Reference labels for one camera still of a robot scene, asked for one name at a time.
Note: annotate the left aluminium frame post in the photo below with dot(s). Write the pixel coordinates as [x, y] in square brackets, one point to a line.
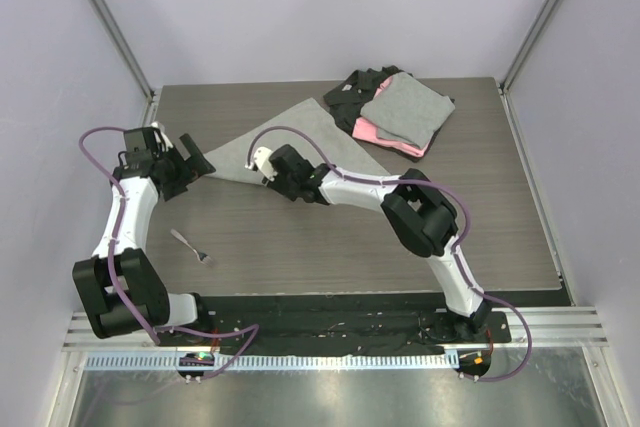
[114, 32]

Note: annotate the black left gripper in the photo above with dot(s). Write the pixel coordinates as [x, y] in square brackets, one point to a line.
[196, 167]

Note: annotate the silver metal fork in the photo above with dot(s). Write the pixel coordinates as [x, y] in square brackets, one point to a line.
[202, 257]

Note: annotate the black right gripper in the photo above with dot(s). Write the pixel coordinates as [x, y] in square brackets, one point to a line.
[276, 184]

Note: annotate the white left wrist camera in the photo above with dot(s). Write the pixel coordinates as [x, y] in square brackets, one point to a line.
[160, 134]

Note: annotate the aluminium frame post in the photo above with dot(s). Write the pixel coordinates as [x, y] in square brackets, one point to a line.
[541, 22]
[114, 32]

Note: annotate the pink folded shirt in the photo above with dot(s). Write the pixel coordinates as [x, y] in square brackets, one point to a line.
[397, 116]

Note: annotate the grey cloth napkin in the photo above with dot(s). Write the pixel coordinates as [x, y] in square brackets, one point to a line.
[309, 129]

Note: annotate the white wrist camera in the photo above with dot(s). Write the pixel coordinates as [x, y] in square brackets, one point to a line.
[160, 134]
[260, 162]

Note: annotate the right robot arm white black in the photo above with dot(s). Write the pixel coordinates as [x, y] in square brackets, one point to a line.
[422, 218]

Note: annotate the right aluminium frame post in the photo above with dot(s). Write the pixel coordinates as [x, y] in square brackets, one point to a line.
[541, 22]

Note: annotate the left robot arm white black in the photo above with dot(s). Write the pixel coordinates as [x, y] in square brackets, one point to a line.
[119, 288]

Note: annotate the black polo shirt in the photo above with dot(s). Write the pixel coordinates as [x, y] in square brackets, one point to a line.
[346, 100]

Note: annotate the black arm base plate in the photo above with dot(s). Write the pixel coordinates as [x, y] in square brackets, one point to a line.
[336, 325]

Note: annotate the white slotted cable duct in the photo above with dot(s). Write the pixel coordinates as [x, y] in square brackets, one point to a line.
[200, 361]

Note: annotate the aluminium front rail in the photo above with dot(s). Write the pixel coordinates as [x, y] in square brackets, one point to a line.
[549, 327]

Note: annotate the grey folded shirt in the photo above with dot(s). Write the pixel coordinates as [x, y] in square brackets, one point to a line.
[408, 111]

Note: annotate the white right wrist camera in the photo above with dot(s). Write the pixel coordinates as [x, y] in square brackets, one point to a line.
[260, 162]

